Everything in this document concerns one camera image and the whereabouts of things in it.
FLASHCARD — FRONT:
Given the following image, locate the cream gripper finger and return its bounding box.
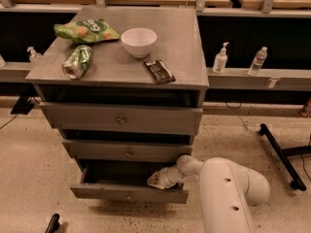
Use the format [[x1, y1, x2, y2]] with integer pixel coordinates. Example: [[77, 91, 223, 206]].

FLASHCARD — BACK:
[[149, 171, 160, 181], [147, 181, 165, 189]]

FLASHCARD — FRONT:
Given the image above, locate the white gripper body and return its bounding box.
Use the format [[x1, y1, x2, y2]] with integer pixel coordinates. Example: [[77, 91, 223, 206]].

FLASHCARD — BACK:
[[157, 167, 182, 189]]

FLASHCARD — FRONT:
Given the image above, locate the grey bottom drawer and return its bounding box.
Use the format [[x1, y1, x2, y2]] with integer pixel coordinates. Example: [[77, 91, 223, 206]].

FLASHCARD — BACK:
[[71, 160, 189, 204]]

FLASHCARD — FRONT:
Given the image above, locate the grey drawer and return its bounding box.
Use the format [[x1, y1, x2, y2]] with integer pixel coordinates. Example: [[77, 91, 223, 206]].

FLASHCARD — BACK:
[[40, 102, 202, 135], [71, 160, 189, 204], [62, 140, 192, 163]]

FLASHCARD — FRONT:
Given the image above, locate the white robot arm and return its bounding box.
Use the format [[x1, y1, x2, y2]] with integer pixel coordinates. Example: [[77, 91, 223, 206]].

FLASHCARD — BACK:
[[147, 155, 270, 233]]

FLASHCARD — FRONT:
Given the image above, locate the grey middle drawer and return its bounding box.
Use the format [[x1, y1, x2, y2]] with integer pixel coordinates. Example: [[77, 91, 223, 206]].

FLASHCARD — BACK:
[[62, 140, 192, 163]]

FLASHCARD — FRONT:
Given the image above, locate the grey wooden drawer cabinet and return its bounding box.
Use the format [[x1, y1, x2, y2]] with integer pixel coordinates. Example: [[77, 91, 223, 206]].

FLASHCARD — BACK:
[[24, 6, 210, 192]]

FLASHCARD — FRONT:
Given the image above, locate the grey top drawer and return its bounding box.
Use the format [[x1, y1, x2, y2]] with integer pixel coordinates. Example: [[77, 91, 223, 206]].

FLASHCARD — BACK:
[[40, 102, 202, 135]]

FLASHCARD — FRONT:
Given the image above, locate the black snack packet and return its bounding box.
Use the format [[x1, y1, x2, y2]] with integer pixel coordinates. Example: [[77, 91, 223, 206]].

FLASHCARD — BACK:
[[143, 60, 176, 84]]

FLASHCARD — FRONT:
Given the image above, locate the black base leg bottom left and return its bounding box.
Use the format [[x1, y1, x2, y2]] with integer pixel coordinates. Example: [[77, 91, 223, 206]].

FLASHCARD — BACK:
[[45, 214, 60, 233]]

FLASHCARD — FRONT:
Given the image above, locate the black base leg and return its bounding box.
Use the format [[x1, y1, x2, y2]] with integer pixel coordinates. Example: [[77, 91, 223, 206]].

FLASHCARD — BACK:
[[259, 123, 311, 191], [45, 214, 60, 233]]

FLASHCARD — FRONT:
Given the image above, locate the black base leg right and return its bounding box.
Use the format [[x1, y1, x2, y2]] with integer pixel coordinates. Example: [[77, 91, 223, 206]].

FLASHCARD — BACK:
[[259, 123, 311, 191]]

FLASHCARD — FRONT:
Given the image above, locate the white pump bottle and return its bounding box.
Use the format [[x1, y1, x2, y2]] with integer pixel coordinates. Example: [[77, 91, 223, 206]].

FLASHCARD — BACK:
[[213, 42, 228, 74]]

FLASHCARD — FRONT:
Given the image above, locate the white bowl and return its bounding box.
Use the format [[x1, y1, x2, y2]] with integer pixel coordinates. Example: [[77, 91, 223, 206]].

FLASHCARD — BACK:
[[121, 28, 157, 58]]

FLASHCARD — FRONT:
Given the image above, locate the crushed green soda can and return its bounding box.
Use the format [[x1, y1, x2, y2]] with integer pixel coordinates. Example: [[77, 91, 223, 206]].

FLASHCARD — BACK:
[[62, 45, 93, 80]]

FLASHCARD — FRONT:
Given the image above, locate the clear water bottle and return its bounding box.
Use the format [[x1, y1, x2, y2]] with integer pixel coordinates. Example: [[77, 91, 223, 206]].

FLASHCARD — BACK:
[[248, 47, 267, 76]]

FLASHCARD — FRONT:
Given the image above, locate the orange object on floor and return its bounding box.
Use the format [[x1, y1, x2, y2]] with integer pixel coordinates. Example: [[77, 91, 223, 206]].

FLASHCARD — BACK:
[[299, 98, 311, 117]]

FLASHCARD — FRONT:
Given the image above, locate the green snack bag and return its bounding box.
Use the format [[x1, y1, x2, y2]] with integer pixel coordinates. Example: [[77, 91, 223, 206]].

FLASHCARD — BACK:
[[53, 18, 120, 45]]

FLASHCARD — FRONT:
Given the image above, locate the clear sanitizer bottle near cabinet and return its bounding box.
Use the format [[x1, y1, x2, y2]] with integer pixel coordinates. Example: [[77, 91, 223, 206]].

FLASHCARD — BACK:
[[27, 47, 42, 64]]

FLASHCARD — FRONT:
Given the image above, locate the clear sanitizer bottle far left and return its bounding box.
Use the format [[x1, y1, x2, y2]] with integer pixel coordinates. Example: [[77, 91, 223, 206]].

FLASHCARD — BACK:
[[0, 54, 6, 67]]

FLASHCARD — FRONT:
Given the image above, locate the grey metal rail shelf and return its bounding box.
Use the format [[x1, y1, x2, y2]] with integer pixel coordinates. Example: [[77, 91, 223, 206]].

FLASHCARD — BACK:
[[0, 62, 311, 92]]

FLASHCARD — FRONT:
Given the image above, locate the black bracket foot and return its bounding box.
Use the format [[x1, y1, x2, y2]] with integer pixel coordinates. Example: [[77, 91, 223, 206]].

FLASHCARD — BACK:
[[11, 96, 34, 115]]

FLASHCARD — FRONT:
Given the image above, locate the black floor cable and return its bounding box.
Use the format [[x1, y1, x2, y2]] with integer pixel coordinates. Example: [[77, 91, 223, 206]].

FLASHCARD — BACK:
[[0, 114, 18, 130]]

